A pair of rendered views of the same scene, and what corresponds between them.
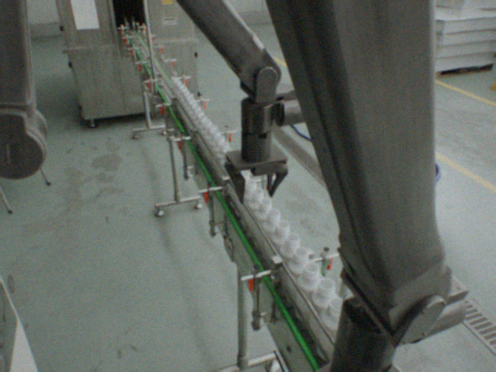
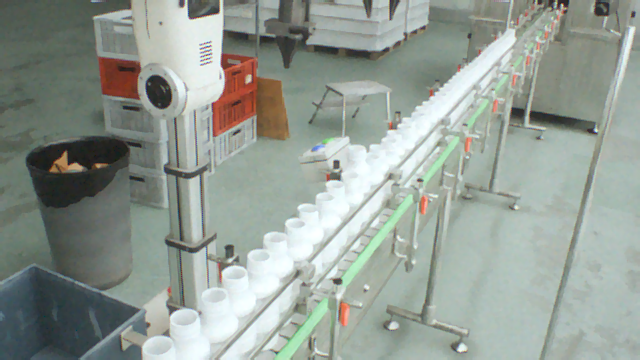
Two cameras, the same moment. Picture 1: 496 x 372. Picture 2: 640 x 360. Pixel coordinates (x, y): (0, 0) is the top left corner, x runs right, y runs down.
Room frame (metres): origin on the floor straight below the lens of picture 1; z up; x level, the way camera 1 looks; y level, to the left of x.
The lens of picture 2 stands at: (-0.58, -1.05, 1.63)
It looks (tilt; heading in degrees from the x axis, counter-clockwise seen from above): 25 degrees down; 45
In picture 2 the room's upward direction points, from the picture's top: 3 degrees clockwise
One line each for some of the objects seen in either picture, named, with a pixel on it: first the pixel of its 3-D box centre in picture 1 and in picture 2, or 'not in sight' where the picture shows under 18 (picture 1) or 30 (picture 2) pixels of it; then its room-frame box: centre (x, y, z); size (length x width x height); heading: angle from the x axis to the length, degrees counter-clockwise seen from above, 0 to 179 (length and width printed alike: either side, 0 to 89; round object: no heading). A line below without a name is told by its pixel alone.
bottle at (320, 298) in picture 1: (322, 308); (415, 143); (0.66, -0.19, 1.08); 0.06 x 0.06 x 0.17
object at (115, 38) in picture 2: not in sight; (154, 31); (1.13, 2.06, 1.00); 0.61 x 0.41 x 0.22; 27
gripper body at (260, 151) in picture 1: (256, 146); not in sight; (0.66, -0.02, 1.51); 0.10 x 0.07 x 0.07; 110
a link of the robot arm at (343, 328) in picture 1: (373, 325); not in sight; (0.26, -0.13, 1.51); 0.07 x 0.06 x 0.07; 115
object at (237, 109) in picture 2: not in sight; (213, 106); (1.75, 2.39, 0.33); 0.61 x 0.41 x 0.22; 23
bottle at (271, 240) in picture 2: not in sight; (274, 280); (-0.06, -0.44, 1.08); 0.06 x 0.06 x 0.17
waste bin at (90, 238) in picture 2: not in sight; (87, 215); (0.33, 1.38, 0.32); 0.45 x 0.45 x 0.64
